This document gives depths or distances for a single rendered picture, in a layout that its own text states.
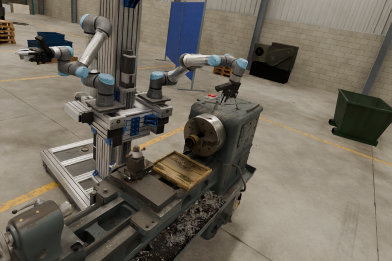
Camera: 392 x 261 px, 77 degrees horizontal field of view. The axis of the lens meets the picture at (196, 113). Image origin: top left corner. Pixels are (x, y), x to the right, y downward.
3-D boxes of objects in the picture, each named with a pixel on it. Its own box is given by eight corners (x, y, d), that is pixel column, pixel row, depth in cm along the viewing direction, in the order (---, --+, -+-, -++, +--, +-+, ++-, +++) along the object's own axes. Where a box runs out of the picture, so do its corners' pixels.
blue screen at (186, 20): (155, 59, 1035) (161, -1, 950) (174, 61, 1061) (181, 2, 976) (177, 89, 676) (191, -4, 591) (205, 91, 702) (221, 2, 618)
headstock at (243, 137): (214, 125, 267) (221, 91, 253) (255, 142, 244) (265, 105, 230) (181, 142, 219) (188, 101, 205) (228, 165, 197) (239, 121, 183)
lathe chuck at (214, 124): (185, 138, 207) (197, 107, 193) (214, 160, 195) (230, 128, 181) (178, 141, 200) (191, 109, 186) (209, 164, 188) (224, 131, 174)
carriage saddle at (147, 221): (128, 172, 168) (128, 164, 166) (181, 206, 146) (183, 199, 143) (88, 192, 144) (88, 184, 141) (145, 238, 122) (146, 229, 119)
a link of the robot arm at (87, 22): (94, 91, 188) (95, 15, 169) (79, 86, 193) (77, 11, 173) (104, 88, 199) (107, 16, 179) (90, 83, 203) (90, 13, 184)
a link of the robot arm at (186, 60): (172, 52, 193) (215, 51, 157) (183, 53, 200) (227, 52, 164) (172, 68, 196) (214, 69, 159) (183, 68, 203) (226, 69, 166)
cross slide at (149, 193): (126, 166, 164) (127, 160, 162) (177, 198, 143) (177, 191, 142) (105, 176, 150) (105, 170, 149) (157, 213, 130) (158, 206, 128)
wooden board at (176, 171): (174, 153, 199) (174, 149, 198) (211, 173, 182) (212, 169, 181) (147, 168, 175) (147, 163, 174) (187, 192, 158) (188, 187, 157)
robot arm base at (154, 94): (143, 94, 231) (143, 84, 227) (156, 93, 242) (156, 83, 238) (153, 100, 222) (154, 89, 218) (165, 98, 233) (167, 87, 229)
